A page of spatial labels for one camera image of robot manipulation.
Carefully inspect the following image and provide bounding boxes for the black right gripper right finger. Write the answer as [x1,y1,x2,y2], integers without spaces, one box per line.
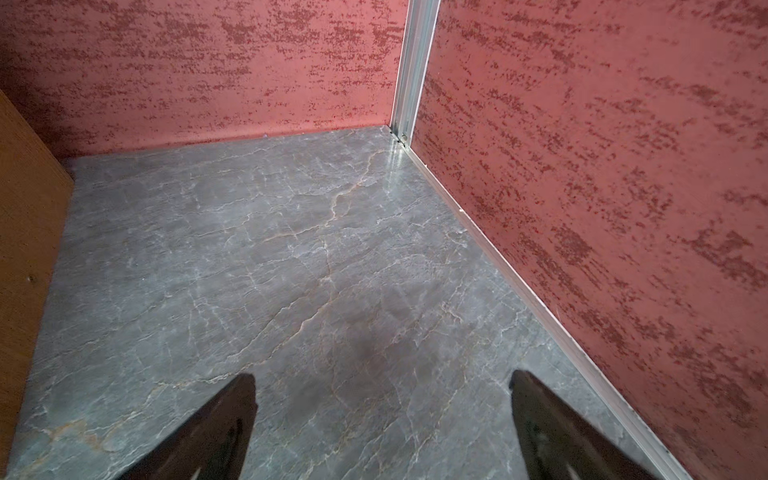
[509,370,654,479]

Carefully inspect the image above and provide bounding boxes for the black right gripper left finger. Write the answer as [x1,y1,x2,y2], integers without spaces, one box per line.
[119,373,258,479]

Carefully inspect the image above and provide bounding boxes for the wooden bookshelf cabinet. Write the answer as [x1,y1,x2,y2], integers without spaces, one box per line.
[1,95,74,475]

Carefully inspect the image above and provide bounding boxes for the right aluminium corner post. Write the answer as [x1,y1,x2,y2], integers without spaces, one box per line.
[390,0,441,146]

